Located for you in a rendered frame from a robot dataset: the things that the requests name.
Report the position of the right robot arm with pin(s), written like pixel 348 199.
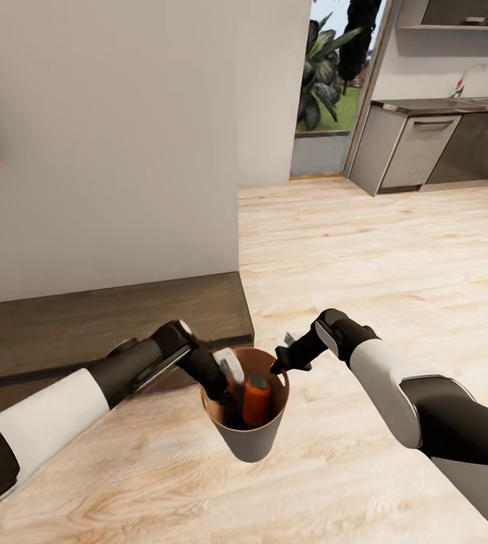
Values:
pixel 422 406

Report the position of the trash can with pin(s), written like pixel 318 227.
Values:
pixel 251 445

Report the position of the fixed window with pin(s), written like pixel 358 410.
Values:
pixel 343 43

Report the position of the can of soda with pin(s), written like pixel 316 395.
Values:
pixel 256 401
pixel 235 421

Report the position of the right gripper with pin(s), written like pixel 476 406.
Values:
pixel 297 357

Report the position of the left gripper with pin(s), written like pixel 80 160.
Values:
pixel 215 382

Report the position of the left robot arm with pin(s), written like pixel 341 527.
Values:
pixel 36 429

